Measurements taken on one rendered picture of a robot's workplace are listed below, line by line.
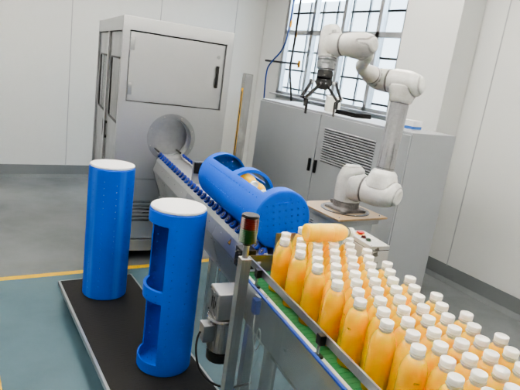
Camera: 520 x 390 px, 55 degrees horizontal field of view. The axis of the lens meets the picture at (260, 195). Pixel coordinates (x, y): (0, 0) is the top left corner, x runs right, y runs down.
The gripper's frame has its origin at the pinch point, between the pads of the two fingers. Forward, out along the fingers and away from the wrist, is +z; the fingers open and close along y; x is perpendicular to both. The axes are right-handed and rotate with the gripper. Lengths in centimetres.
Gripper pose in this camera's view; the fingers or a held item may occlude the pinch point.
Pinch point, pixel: (319, 112)
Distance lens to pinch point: 247.6
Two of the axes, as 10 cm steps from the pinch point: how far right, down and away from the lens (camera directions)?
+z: -1.3, 9.9, 1.1
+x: 2.3, -0.7, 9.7
